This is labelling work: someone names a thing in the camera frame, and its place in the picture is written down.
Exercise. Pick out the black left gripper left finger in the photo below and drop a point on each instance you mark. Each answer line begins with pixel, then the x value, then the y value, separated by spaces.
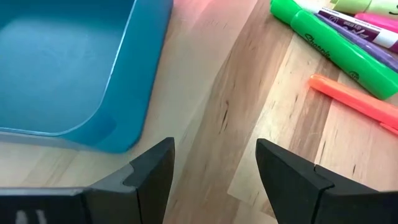
pixel 149 193

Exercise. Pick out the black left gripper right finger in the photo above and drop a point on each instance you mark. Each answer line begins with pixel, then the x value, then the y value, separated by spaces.
pixel 295 199

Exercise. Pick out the orange slim highlighter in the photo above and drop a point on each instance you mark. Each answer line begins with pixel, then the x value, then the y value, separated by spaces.
pixel 354 101

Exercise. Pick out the blue plastic bin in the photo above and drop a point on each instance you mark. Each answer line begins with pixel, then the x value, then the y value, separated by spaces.
pixel 62 62

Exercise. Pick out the magenta dry erase marker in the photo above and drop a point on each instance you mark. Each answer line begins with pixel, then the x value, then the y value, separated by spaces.
pixel 357 28

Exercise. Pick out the pink slim highlighter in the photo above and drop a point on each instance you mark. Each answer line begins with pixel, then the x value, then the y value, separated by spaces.
pixel 377 22

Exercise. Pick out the light green chunky highlighter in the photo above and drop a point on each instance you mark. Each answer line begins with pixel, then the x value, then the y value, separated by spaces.
pixel 367 5

